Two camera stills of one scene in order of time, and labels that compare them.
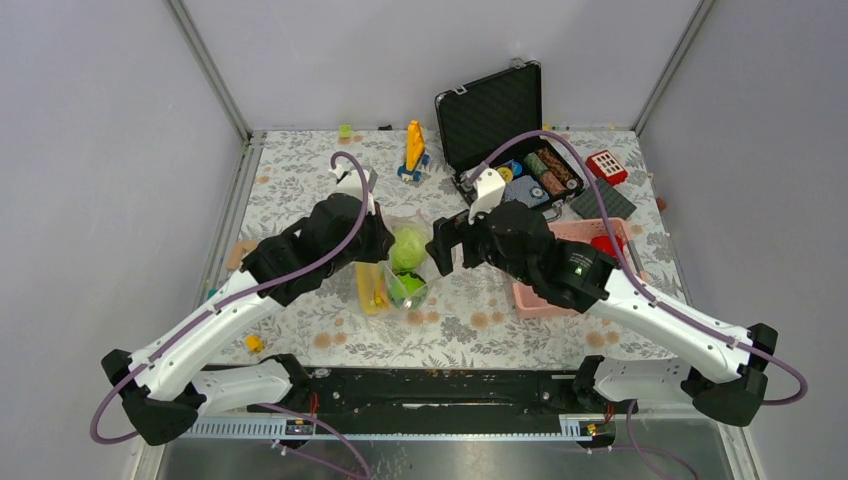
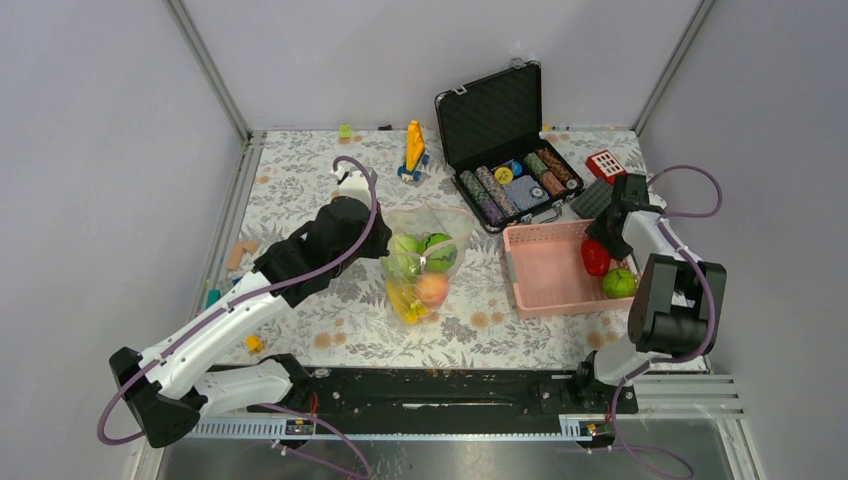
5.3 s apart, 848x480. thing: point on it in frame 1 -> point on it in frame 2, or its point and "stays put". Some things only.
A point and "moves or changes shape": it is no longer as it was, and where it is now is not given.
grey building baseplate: [615, 204] stays put
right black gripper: [447, 233] -> [597, 230]
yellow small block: [255, 344] stays put
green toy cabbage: [408, 249] stays put
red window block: [605, 164] stays put
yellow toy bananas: [372, 286] -> [405, 301]
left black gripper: [383, 238] stays put
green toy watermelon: [407, 289] moves or changes shape
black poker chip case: [476, 117] stays put
